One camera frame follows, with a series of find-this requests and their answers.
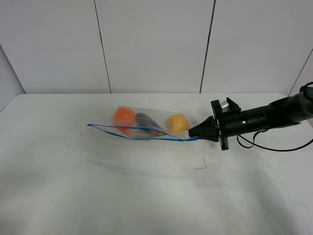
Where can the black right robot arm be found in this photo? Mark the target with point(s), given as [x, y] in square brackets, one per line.
[228, 120]

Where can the yellow pear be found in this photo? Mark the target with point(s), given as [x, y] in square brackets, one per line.
[177, 123]

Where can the purple eggplant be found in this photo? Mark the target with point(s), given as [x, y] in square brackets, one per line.
[153, 128]

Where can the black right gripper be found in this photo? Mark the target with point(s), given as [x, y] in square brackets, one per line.
[207, 129]

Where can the orange fruit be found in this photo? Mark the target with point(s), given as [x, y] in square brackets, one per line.
[124, 116]

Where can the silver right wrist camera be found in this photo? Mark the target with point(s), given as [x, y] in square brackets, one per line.
[225, 106]

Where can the clear zip bag blue seal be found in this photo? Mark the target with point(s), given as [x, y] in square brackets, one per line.
[137, 133]

